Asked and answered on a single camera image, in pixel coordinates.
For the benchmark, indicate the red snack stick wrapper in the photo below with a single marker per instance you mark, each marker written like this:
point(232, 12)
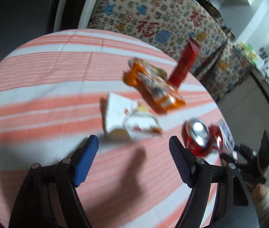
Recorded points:
point(186, 61)

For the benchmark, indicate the crushed red soda can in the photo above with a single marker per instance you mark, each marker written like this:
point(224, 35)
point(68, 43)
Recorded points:
point(201, 139)

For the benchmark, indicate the orange snack bag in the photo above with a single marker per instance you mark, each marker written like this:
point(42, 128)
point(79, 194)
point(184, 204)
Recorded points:
point(144, 75)

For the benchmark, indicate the steel pot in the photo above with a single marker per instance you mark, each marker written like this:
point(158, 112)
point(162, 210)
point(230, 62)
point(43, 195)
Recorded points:
point(229, 33)

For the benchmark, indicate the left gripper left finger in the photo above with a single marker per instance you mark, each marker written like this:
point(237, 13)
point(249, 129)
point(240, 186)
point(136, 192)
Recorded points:
point(33, 207)

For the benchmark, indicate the patterned floral fabric cover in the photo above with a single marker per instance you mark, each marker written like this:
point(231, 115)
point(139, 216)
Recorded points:
point(168, 25)

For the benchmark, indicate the clear plastic box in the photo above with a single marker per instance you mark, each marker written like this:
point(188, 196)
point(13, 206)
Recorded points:
point(228, 140)

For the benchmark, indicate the green yellow containers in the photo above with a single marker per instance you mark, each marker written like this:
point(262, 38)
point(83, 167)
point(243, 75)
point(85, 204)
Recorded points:
point(247, 50)

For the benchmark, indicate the right hand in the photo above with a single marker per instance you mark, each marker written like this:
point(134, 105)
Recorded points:
point(258, 192)

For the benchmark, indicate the pink striped tablecloth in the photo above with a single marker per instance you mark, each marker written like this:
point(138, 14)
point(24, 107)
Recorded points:
point(52, 96)

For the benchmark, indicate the black frying pan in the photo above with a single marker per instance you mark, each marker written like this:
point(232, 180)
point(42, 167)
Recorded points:
point(207, 5)

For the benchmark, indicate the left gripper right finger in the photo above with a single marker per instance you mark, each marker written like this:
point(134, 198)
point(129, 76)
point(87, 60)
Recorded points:
point(233, 204)

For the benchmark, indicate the white paper carton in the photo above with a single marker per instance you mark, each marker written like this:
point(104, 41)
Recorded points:
point(126, 119)

